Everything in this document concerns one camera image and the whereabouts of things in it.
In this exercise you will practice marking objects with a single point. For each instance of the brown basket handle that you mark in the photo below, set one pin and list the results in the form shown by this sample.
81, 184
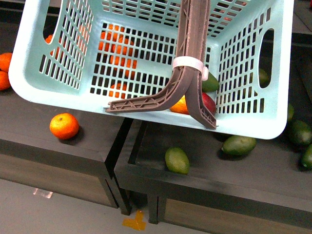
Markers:
188, 69

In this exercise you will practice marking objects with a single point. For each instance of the red yellow mango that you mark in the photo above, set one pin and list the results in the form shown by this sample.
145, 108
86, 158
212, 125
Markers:
181, 107

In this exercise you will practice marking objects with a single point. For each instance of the light teal plastic basket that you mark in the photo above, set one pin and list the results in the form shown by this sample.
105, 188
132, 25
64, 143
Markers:
100, 48

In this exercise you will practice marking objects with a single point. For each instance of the white zip tie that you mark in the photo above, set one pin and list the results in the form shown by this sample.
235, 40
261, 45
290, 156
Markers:
193, 63

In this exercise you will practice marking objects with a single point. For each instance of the orange tangerine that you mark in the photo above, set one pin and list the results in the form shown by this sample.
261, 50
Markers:
64, 126

